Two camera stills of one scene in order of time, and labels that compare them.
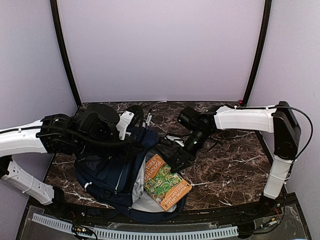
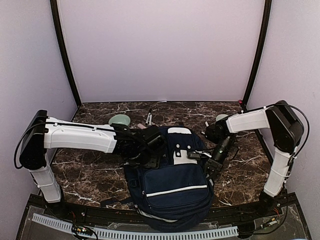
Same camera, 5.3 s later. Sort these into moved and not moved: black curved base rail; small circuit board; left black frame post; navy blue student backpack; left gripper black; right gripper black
Moved: left gripper black; navy blue student backpack; right gripper black
Not moved: small circuit board; left black frame post; black curved base rail
